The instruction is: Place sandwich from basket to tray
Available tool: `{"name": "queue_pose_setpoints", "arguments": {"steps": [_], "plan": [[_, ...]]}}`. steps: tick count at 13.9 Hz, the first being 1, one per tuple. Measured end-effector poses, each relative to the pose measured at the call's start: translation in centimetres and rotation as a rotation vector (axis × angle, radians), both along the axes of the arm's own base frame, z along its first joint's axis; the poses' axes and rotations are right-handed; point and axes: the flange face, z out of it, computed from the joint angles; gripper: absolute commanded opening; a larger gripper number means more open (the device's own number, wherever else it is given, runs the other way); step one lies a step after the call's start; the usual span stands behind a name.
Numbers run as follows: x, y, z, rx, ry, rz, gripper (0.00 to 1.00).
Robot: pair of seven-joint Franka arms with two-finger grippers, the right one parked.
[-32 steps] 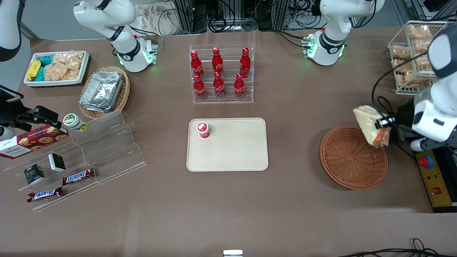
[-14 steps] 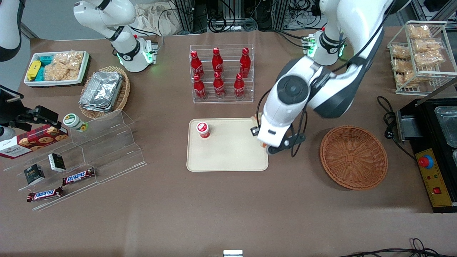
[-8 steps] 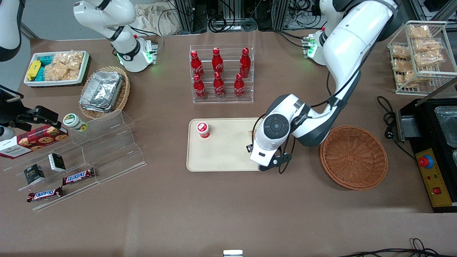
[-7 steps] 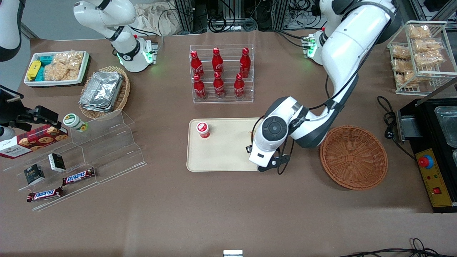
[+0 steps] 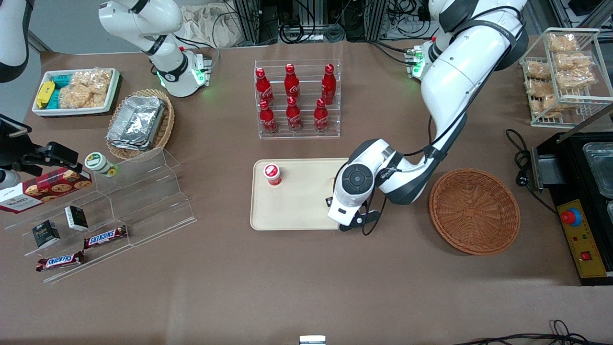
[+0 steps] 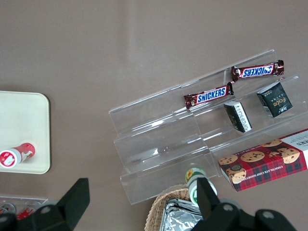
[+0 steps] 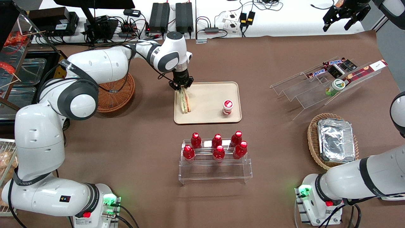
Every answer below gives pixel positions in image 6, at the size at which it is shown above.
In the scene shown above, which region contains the cream plastic tray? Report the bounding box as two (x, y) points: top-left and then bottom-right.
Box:
(0, 90), (51, 175)

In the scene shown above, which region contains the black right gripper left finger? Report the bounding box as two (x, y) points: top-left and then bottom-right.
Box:
(16, 178), (91, 231)

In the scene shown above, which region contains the light brown wicker basket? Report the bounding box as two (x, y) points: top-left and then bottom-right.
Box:
(144, 184), (201, 231)

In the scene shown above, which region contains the Snickers chocolate bar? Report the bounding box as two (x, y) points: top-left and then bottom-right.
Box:
(231, 59), (286, 84)
(183, 82), (235, 110)

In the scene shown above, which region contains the silver foil bag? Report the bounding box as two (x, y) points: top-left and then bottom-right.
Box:
(163, 198), (205, 231)

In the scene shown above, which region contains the red plaid cookie box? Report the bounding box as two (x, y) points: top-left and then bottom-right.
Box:
(218, 128), (308, 193)

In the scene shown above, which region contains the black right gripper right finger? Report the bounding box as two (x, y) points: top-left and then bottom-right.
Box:
(192, 178), (256, 231)

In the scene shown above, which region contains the red white drink bottle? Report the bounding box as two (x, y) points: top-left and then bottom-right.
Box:
(0, 141), (38, 169)

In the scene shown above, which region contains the black Face packet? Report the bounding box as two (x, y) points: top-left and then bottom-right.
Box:
(256, 81), (294, 118)
(223, 101), (253, 133)

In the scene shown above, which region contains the green white drink bottle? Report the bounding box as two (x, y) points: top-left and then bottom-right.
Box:
(184, 167), (218, 208)

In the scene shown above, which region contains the clear acrylic can box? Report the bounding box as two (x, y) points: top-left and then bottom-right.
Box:
(0, 195), (49, 218)

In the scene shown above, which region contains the clear acrylic tiered stand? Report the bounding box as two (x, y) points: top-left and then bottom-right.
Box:
(108, 84), (218, 206)
(180, 49), (308, 179)

